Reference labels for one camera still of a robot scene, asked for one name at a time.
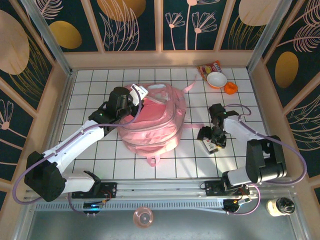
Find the small white card box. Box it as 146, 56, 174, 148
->
201, 138, 219, 154

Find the pink backpack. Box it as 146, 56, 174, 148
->
116, 74, 205, 168

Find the orange toy fruit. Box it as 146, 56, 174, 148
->
223, 81, 239, 96

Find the orange and white bowl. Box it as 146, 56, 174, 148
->
206, 71, 228, 90

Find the colourful snack packet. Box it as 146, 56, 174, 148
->
197, 59, 223, 82

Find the white bottle with black cap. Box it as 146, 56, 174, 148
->
265, 197, 296, 217

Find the pink round plastic cup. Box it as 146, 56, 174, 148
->
132, 206, 154, 229

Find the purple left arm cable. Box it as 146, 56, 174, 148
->
11, 85, 146, 216

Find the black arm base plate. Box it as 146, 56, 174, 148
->
71, 181, 118, 200
199, 179, 251, 199

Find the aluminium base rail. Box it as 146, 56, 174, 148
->
24, 177, 296, 201

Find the aluminium frame post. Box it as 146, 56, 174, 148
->
20, 0, 74, 77
245, 0, 294, 73

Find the perforated grey cable tray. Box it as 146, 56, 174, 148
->
34, 200, 227, 214

